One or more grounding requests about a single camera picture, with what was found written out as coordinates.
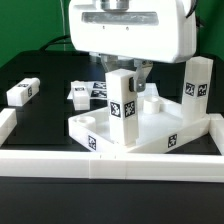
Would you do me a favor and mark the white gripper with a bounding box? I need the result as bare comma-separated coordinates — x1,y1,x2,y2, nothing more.
69,0,197,92

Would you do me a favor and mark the white desk top tray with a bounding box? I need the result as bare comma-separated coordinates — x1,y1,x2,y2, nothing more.
68,97,210,154

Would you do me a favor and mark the fiducial marker sheet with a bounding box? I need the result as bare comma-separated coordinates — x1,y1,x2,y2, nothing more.
67,81,158,101

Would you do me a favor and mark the white right fence block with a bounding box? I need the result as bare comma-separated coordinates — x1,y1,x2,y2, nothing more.
209,114,224,156

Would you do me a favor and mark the white fence block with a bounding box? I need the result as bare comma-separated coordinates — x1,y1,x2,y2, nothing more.
0,108,17,147
209,114,224,156

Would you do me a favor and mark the white left fence block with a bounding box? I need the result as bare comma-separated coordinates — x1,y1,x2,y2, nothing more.
0,108,17,147

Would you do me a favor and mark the white front fence bar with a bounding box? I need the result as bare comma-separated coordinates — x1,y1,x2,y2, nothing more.
0,150,224,183

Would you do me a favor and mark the black cable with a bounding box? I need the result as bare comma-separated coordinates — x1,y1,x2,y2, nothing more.
39,34,72,52

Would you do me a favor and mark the white thin cable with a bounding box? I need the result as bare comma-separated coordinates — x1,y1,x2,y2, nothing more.
59,0,67,52

